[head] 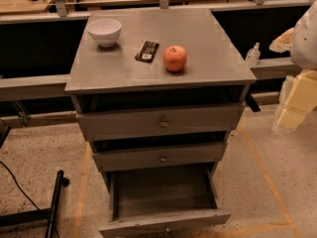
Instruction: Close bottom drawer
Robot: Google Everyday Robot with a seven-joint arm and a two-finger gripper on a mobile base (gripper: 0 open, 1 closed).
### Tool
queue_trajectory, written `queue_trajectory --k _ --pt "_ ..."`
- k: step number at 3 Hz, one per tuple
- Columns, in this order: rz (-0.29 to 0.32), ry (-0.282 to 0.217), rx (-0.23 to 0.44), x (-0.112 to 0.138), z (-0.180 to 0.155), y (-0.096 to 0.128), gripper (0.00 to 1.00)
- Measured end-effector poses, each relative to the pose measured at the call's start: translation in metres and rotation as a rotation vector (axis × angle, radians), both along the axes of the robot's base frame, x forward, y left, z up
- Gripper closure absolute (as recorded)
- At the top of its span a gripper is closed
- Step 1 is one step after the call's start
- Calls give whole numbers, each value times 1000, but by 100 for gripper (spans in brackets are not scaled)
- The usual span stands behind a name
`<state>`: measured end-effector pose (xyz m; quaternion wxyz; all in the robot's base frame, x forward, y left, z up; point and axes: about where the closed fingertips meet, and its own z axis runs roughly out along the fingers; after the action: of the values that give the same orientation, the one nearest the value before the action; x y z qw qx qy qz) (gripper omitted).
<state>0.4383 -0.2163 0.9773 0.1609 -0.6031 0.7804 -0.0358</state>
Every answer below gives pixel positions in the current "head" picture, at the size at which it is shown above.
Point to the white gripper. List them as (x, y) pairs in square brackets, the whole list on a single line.
[(305, 42)]

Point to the grey bottom drawer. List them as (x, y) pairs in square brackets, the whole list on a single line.
[(160, 200)]

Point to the grey drawer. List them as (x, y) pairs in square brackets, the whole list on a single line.
[(138, 123), (160, 200), (177, 155)]

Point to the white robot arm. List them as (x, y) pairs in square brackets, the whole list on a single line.
[(303, 51)]

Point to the grey wooden drawer cabinet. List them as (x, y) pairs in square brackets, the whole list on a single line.
[(110, 79)]

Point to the grey middle drawer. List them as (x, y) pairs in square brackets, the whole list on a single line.
[(177, 155)]

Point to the grey top drawer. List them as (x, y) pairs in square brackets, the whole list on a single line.
[(138, 123)]

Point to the clear hand sanitizer bottle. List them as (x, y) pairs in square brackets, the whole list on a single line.
[(253, 55)]

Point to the red apple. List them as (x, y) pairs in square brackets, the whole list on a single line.
[(174, 58)]

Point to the black chocolate bar wrapper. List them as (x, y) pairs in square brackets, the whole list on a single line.
[(147, 51)]

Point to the white ceramic bowl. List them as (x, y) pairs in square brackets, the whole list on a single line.
[(105, 32)]

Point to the black metal stand base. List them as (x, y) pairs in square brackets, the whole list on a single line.
[(48, 215)]

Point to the grey metal rail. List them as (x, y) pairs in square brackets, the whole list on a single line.
[(37, 87)]

